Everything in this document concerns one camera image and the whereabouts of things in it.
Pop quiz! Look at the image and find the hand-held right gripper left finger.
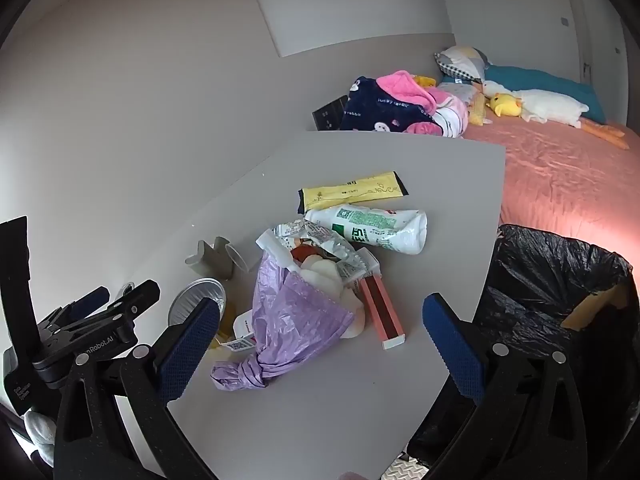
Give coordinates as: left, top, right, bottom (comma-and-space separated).
52, 296, 221, 480

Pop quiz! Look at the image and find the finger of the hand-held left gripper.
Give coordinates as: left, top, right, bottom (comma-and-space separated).
37, 286, 112, 333
102, 279, 162, 322

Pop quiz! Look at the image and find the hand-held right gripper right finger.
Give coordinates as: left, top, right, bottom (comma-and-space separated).
407, 293, 589, 480

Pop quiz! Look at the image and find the pink slim box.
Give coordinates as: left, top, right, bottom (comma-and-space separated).
357, 274, 406, 351

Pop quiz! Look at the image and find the purple plastic bag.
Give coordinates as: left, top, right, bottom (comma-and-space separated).
210, 250, 356, 392

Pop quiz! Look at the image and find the cardboard bin with black liner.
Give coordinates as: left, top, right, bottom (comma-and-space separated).
407, 223, 634, 480

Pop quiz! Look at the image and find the silver printed snack bag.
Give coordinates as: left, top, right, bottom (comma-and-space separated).
256, 219, 368, 273

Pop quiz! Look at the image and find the round foil tray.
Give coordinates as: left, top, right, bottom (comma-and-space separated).
168, 277, 228, 326

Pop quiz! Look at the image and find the white paper label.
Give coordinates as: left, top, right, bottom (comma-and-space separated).
222, 310, 261, 353

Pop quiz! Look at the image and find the grey cardboard holder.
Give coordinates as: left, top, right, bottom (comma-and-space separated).
185, 236, 236, 281

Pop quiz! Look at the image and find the small white cup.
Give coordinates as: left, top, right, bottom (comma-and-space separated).
224, 242, 251, 273

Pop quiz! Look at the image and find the white foam floor mat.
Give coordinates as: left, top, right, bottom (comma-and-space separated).
380, 452, 431, 480

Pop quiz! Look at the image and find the white green plastic pouch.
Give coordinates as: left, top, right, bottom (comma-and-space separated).
304, 204, 429, 255

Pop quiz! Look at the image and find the white cloth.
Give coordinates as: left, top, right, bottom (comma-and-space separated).
22, 410, 58, 466

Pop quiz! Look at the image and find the white round cotton pad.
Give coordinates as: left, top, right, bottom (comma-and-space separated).
299, 255, 346, 298

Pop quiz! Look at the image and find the yellow flat packet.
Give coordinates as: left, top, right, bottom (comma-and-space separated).
298, 171, 410, 214

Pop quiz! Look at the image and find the pink bed sheet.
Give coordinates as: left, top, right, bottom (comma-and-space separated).
462, 110, 640, 271

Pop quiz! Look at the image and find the pink white blanket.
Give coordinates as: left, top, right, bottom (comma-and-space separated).
407, 85, 470, 139

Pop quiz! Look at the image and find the yellow patterned plush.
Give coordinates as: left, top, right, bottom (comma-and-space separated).
467, 95, 493, 127

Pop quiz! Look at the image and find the yellow duck plush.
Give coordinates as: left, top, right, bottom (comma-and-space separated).
487, 92, 523, 118

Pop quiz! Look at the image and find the navy printed blanket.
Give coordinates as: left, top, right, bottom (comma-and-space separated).
340, 76, 446, 137

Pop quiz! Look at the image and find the grey small pillow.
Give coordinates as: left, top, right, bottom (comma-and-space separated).
437, 80, 483, 106

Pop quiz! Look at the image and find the white goose plush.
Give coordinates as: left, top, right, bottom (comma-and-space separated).
481, 80, 628, 150

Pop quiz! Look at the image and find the teal pillow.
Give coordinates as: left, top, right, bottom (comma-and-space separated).
484, 65, 607, 126

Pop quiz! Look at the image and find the checked patchwork pillow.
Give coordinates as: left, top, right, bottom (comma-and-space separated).
434, 45, 493, 83

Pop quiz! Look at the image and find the black wall socket panel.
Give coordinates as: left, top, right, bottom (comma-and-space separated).
312, 95, 349, 132

